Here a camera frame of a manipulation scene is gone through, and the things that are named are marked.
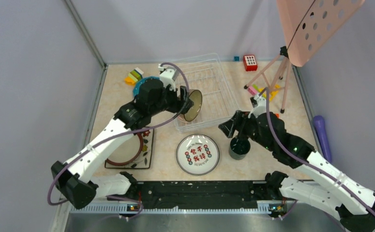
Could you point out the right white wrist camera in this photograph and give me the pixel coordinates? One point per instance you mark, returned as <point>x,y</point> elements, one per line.
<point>259,104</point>

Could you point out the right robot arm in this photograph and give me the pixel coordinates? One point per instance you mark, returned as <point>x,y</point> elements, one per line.
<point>336,194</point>

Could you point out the purple handle tool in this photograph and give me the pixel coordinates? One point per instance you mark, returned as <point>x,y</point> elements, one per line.
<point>319,125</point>

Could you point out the pink perforated music stand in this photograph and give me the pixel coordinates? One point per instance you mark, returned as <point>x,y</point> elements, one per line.
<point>306,25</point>

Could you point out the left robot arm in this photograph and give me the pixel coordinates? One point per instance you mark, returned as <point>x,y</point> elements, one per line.
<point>73,178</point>

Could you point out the brown flower glazed bowl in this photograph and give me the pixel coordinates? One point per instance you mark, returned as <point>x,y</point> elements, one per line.
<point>197,98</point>

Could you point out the colourful block stack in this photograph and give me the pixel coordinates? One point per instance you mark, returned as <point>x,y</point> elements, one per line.
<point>134,76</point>

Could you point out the yellow toy frame block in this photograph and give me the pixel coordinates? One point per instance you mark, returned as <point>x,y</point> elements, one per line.
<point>272,94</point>

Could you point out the square leaf patterned plate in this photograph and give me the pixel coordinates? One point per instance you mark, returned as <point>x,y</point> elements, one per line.
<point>143,161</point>

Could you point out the white wire dish rack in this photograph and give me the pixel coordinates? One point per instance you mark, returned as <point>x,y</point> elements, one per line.
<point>205,73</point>

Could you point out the teal polka dot plate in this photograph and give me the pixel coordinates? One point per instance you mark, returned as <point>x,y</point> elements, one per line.
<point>146,88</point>

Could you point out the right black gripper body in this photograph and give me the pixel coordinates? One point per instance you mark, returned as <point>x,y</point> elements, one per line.
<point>248,127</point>

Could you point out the red white toy block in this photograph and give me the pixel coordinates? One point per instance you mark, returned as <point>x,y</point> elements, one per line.
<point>250,63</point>

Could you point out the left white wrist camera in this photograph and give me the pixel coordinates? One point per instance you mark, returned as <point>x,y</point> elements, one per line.
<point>168,77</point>

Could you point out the dark green mug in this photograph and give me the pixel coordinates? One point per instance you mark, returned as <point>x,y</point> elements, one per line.
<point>239,148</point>

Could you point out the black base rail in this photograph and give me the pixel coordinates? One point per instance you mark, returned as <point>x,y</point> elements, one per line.
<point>207,195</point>

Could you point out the white plate with characters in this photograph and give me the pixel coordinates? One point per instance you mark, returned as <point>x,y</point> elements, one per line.
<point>197,154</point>

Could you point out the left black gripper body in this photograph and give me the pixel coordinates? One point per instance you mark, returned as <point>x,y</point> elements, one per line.
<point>171,103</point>

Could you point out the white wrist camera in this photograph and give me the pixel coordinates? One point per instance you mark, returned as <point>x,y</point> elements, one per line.
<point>168,77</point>
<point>259,104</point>

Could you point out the red rimmed round plate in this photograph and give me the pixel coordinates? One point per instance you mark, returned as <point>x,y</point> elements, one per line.
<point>127,152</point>

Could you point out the pink toy block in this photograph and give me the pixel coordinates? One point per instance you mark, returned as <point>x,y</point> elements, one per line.
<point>253,91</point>

